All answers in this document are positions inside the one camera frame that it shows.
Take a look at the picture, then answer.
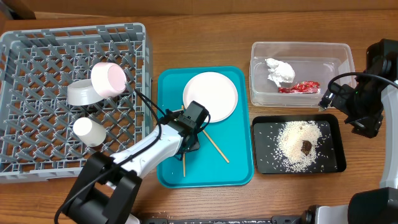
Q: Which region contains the large white round plate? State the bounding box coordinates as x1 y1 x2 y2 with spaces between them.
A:
183 72 238 123

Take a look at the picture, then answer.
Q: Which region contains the red snack wrapper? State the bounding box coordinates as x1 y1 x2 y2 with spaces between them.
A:
279 81 320 93

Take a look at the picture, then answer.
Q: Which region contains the brown food scrap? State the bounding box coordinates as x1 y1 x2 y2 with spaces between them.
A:
301 140 312 156

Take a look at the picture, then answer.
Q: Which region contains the white rice pile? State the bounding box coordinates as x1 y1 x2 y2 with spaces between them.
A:
257 120 331 173

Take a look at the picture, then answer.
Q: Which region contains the white napkin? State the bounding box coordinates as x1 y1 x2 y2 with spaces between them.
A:
265 58 295 87

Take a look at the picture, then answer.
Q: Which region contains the small pink bowl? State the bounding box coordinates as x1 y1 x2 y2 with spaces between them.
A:
91 62 127 98

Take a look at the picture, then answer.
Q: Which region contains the white paper cup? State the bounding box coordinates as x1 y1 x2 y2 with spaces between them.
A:
73 118 106 147

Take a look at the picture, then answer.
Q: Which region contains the grey shallow bowl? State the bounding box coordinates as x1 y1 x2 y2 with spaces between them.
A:
67 79 103 106

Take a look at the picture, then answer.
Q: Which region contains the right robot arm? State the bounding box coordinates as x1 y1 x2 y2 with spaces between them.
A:
302 39 397 223

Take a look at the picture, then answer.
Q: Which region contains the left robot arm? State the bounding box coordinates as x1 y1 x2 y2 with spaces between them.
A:
54 101 210 224

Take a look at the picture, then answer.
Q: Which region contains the clear plastic waste bin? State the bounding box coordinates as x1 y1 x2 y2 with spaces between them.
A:
249 42 355 108

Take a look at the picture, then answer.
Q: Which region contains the teal plastic serving tray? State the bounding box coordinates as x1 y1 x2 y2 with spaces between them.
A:
157 66 254 188

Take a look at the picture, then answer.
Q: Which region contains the black rectangular tray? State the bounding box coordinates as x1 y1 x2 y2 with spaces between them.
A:
252 114 346 174

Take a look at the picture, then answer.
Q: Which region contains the grey plastic dish rack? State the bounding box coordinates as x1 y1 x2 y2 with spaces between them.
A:
1 23 153 184

